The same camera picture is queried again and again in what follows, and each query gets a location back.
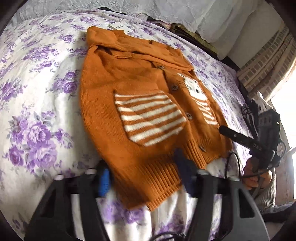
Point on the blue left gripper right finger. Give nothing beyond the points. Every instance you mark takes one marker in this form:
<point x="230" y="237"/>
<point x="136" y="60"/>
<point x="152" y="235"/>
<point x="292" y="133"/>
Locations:
<point x="187" y="172"/>

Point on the orange knitted cat cardigan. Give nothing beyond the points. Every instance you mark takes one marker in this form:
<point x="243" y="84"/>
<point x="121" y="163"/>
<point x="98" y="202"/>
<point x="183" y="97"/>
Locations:
<point x="140" y="101"/>

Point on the white lace cover cloth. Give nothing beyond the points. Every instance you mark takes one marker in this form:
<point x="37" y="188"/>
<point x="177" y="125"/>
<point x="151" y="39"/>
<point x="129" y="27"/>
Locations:
<point x="217" y="22"/>

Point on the purple floral bed sheet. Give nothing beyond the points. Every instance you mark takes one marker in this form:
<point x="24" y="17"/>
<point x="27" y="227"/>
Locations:
<point x="41" y="127"/>

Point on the black white striped cloth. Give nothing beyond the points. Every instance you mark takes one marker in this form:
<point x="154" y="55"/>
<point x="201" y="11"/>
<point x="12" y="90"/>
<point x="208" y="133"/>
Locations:
<point x="251" y="111"/>

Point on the brown folded blankets stack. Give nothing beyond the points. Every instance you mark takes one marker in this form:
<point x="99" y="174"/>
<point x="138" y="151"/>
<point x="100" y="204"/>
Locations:
<point x="194" y="38"/>

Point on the white paper clothing tag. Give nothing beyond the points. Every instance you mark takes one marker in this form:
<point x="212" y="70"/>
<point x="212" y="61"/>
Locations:
<point x="120" y="27"/>

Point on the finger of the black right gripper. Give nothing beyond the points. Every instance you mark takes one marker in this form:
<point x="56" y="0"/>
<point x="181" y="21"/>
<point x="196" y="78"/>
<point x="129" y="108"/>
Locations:
<point x="239" y="138"/>

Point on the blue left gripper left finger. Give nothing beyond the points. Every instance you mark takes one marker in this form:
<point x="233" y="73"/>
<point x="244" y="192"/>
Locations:
<point x="103" y="182"/>

